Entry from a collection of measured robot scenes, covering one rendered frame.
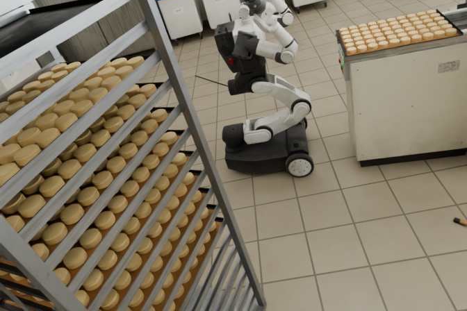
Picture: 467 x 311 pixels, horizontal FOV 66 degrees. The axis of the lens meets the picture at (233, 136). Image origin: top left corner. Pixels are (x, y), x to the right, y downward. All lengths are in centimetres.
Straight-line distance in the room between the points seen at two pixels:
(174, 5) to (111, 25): 94
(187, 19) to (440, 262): 460
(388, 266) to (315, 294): 42
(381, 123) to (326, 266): 96
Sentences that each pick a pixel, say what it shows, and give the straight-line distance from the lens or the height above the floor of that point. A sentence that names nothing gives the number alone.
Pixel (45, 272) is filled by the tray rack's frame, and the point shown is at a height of 134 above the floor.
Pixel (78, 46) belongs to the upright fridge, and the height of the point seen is 45.
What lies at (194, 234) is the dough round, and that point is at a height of 88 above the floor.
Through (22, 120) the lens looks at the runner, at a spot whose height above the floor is 159.
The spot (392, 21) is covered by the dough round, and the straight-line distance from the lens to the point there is 249.
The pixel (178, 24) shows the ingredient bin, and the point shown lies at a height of 33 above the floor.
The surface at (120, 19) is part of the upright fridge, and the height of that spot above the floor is 67.
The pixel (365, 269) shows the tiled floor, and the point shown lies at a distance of 220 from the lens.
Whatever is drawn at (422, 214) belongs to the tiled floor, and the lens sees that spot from 245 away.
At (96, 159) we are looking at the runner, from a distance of 88.
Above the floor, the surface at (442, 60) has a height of 76.
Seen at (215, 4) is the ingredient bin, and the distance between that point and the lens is 561.
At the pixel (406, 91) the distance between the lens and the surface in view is 240.
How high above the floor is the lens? 184
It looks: 34 degrees down
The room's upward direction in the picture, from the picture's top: 17 degrees counter-clockwise
